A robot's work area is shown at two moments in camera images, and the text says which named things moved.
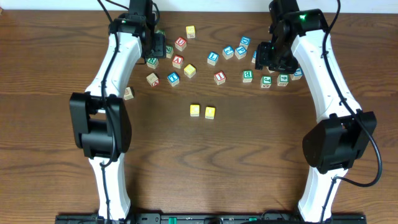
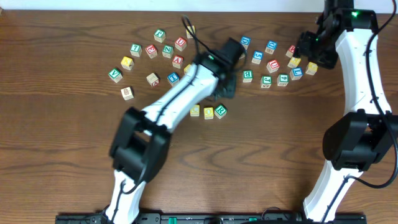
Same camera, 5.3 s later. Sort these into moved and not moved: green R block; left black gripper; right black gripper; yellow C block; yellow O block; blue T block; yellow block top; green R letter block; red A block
Moved: left black gripper; right black gripper; green R block
Not moved: yellow C block; yellow O block; yellow block top; red A block; blue T block; green R letter block
